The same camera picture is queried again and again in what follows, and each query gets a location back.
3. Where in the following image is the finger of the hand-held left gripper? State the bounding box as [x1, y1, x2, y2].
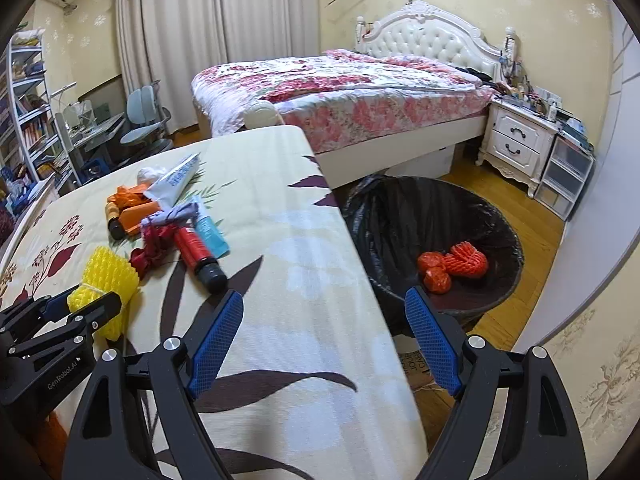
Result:
[0, 287, 81, 337]
[7, 291, 123, 357]

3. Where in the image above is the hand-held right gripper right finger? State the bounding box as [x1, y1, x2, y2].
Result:
[404, 286, 590, 480]

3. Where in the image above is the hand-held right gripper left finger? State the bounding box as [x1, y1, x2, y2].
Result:
[62, 289, 245, 480]

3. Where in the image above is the yellow foam fruit net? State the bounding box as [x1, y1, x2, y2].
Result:
[66, 246, 140, 341]

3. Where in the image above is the red mesh net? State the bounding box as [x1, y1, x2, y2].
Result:
[129, 220, 176, 278]

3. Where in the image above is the orange bottle with black cap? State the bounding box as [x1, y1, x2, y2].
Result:
[106, 200, 127, 240]

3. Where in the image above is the orange wrapper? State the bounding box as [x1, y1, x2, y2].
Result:
[122, 204, 162, 236]

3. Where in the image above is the red bottle with black cap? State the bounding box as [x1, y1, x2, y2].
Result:
[172, 226, 228, 295]

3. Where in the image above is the blue tube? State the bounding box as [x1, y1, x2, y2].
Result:
[192, 197, 231, 258]

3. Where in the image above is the lilac plastic bag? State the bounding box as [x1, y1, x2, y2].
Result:
[141, 201, 201, 228]

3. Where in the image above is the black lined trash bin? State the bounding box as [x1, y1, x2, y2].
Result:
[342, 175, 526, 336]

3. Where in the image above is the cardboard box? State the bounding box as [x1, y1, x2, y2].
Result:
[397, 347, 436, 391]

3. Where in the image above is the crumpled orange plastic bag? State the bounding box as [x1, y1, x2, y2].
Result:
[114, 186, 151, 209]

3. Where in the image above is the blue crate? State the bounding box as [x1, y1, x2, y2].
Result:
[80, 157, 113, 178]

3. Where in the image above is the silver powder sachet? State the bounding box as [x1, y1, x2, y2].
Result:
[145, 155, 201, 209]

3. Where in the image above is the grey study desk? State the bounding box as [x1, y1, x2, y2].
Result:
[55, 110, 126, 191]

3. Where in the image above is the white storage box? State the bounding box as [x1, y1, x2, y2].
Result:
[390, 145, 456, 177]

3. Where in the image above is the white bookshelf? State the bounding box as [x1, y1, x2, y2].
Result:
[0, 30, 71, 196]

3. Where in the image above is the pale blue desk chair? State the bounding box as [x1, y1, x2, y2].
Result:
[120, 86, 173, 151]

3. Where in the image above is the white desk lamp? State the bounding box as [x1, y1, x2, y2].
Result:
[50, 81, 78, 111]

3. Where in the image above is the plastic drawer unit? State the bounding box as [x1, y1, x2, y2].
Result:
[534, 132, 596, 221]

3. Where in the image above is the white nightstand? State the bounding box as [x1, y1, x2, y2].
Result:
[475, 96, 560, 198]

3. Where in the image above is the white volleyball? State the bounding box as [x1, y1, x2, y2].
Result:
[245, 101, 282, 131]

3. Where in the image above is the clutter of bottles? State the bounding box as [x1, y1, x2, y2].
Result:
[492, 55, 586, 126]

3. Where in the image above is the black garment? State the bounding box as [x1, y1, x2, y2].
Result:
[452, 65, 496, 86]

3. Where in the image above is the floral quilt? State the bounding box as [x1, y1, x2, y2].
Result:
[192, 50, 496, 143]

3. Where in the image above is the beige curtain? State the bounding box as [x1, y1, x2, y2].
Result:
[115, 0, 231, 133]
[220, 0, 321, 63]

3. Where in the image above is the white bed with tufted headboard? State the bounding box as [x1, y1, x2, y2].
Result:
[192, 2, 506, 181]

